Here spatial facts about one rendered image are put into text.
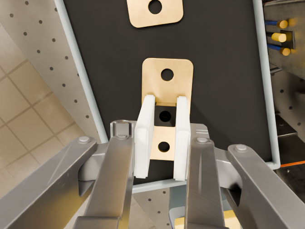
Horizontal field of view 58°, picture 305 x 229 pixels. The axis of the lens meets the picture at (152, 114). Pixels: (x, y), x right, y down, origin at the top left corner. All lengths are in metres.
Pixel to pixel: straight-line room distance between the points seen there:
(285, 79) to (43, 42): 0.59
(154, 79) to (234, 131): 0.08
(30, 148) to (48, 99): 0.33
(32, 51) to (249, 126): 0.61
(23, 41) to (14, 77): 0.87
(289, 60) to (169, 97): 0.16
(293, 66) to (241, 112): 0.12
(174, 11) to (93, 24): 0.06
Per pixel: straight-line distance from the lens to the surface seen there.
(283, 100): 0.75
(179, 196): 0.30
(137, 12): 0.21
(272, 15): 0.36
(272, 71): 0.39
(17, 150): 1.78
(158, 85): 0.21
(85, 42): 0.22
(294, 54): 0.32
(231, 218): 0.28
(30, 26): 0.75
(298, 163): 0.53
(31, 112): 1.64
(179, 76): 0.21
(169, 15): 0.21
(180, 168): 0.15
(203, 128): 0.17
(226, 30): 0.21
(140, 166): 0.15
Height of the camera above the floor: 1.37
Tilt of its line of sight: 70 degrees down
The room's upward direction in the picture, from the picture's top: 167 degrees counter-clockwise
